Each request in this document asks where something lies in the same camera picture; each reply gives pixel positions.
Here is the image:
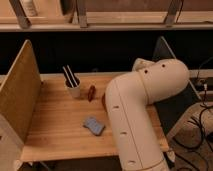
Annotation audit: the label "orange ceramic bowl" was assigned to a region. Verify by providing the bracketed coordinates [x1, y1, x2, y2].
[102, 93, 107, 111]

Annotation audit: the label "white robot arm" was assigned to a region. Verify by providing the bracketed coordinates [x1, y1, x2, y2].
[105, 59, 189, 171]

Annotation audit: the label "small brown figurine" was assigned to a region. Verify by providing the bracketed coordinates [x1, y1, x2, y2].
[88, 85, 96, 102]

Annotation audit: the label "white cup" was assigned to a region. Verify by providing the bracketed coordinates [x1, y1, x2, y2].
[65, 79, 80, 98]

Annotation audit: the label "blue sponge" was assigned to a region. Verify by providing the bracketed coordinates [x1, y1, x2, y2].
[83, 117, 105, 136]

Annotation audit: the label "black chopstick right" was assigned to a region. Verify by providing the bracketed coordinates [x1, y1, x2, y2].
[67, 65, 78, 87]

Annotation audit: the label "black chopstick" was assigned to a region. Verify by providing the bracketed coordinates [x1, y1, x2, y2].
[67, 65, 78, 87]
[62, 66, 73, 88]

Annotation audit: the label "black chopstick left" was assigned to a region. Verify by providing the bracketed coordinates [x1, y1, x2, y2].
[62, 66, 73, 88]

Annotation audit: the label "right dark divider panel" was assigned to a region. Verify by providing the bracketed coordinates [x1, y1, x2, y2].
[152, 36, 201, 138]

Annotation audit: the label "left wooden divider panel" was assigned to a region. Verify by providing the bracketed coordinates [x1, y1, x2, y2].
[0, 40, 41, 144]

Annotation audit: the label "white bottle on shelf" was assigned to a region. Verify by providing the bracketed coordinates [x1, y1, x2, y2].
[23, 0, 37, 17]

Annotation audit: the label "wooden shelf frame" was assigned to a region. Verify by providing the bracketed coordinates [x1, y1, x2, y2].
[0, 0, 213, 32]

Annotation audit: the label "black cables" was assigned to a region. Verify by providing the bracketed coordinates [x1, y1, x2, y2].
[173, 56, 213, 171]

